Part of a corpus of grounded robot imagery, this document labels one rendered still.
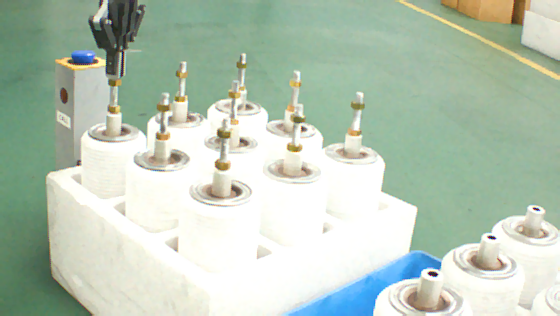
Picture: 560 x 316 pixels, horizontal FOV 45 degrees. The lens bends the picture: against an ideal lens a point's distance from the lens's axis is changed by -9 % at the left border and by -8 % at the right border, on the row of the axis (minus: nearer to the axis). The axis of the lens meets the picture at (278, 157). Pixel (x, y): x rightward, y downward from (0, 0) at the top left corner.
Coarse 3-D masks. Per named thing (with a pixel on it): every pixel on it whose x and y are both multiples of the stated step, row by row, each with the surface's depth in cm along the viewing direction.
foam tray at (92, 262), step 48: (48, 192) 103; (96, 240) 94; (144, 240) 87; (336, 240) 92; (384, 240) 100; (96, 288) 97; (144, 288) 87; (192, 288) 80; (240, 288) 81; (288, 288) 87; (336, 288) 95
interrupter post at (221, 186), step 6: (216, 168) 84; (216, 174) 83; (222, 174) 83; (228, 174) 83; (216, 180) 83; (222, 180) 83; (228, 180) 84; (216, 186) 84; (222, 186) 84; (228, 186) 84; (216, 192) 84; (222, 192) 84; (228, 192) 84
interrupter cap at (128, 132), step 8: (96, 128) 101; (104, 128) 101; (128, 128) 102; (136, 128) 102; (96, 136) 98; (104, 136) 98; (112, 136) 99; (120, 136) 99; (128, 136) 99; (136, 136) 99
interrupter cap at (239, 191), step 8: (192, 184) 85; (200, 184) 86; (208, 184) 86; (232, 184) 87; (240, 184) 87; (192, 192) 83; (200, 192) 84; (208, 192) 85; (232, 192) 85; (240, 192) 85; (248, 192) 85; (200, 200) 82; (208, 200) 82; (216, 200) 82; (224, 200) 82; (232, 200) 83; (240, 200) 83; (248, 200) 83
